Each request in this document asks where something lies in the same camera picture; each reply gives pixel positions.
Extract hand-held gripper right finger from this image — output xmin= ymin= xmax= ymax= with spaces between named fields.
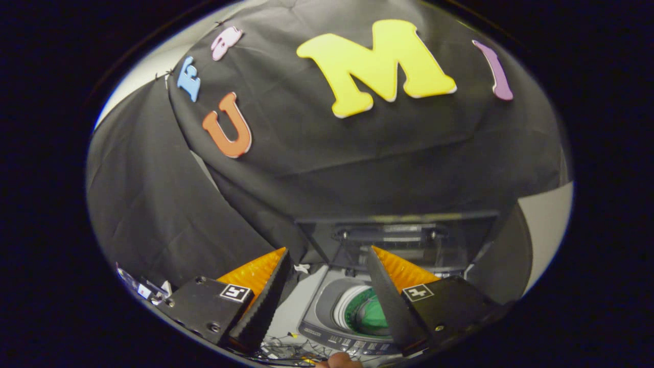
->
xmin=366 ymin=245 xmax=504 ymax=357

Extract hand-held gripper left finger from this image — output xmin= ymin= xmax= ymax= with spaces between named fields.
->
xmin=153 ymin=247 xmax=294 ymax=353

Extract green polo shirt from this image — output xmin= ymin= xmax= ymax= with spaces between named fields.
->
xmin=353 ymin=299 xmax=391 ymax=337

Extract dark grey washing machine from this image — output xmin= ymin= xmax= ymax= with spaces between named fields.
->
xmin=263 ymin=263 xmax=476 ymax=366

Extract blue and white clutter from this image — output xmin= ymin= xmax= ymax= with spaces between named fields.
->
xmin=116 ymin=263 xmax=172 ymax=306

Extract black backdrop cloth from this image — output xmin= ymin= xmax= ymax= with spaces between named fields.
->
xmin=86 ymin=0 xmax=568 ymax=289

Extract grey metal cabinet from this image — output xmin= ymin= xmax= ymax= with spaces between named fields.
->
xmin=466 ymin=181 xmax=574 ymax=306

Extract thin black cables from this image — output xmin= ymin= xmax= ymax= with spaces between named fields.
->
xmin=225 ymin=332 xmax=368 ymax=366

